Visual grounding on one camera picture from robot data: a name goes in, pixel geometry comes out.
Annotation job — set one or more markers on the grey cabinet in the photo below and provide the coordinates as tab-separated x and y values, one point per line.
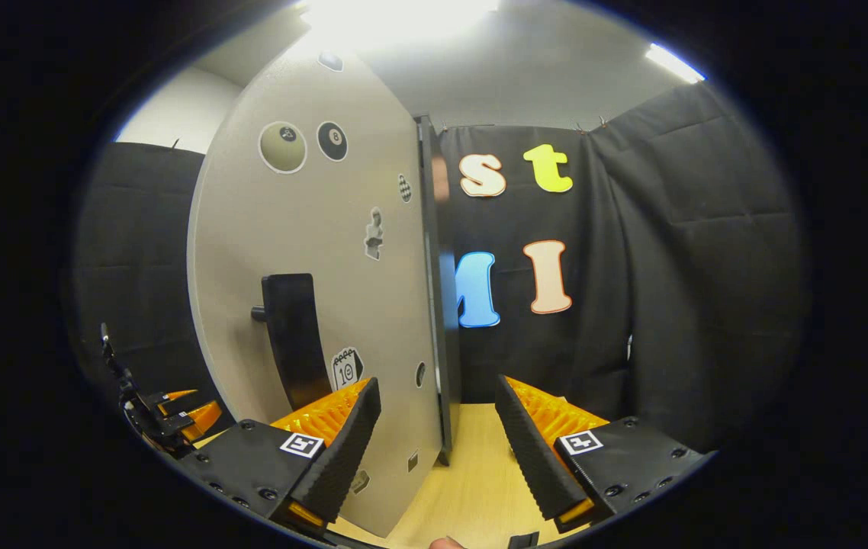
440	305

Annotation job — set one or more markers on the long ceiling light panel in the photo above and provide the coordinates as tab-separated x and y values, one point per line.
396	19

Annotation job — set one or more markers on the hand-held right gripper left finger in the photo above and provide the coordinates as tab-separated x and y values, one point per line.
342	450

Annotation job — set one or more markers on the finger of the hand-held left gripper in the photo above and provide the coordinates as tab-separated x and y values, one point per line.
181	395
204	418

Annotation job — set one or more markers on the black backdrop cloth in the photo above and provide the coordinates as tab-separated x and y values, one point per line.
708	267

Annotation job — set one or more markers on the narrow ceiling light panel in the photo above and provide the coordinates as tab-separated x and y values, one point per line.
674	62

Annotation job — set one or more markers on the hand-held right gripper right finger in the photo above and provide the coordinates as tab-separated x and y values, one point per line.
529	450

